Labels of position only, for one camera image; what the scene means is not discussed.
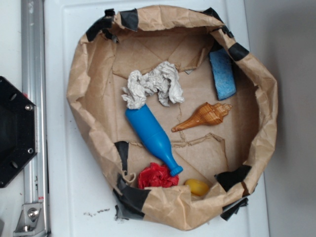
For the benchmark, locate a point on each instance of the crumpled red paper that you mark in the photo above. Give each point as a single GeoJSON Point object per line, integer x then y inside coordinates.
{"type": "Point", "coordinates": [156, 175]}

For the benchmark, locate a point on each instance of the black hexagonal mount plate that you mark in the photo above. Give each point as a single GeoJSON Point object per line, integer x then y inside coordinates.
{"type": "Point", "coordinates": [17, 131]}

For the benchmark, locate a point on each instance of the yellow plastic lemon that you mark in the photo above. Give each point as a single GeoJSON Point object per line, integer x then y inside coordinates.
{"type": "Point", "coordinates": [197, 187]}

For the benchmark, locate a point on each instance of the aluminium extrusion rail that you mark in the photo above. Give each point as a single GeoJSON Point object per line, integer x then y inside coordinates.
{"type": "Point", "coordinates": [36, 187]}

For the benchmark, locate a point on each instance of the metal corner bracket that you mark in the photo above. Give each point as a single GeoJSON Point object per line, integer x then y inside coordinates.
{"type": "Point", "coordinates": [31, 221]}

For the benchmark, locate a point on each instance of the white tray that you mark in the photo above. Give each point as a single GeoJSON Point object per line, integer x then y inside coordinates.
{"type": "Point", "coordinates": [82, 203]}

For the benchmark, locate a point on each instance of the blue plastic bottle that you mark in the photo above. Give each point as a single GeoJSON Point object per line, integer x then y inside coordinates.
{"type": "Point", "coordinates": [153, 136]}

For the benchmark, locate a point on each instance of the brown paper bag bin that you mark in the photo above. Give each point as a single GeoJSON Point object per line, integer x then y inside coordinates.
{"type": "Point", "coordinates": [229, 157]}

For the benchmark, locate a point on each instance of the brown conch seashell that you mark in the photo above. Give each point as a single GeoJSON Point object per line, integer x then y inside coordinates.
{"type": "Point", "coordinates": [205, 114]}

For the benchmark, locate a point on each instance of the blue sponge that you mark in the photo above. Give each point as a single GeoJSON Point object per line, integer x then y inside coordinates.
{"type": "Point", "coordinates": [223, 74]}

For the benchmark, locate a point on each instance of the crumpled white paper towel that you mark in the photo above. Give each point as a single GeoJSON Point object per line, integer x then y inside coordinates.
{"type": "Point", "coordinates": [162, 80]}

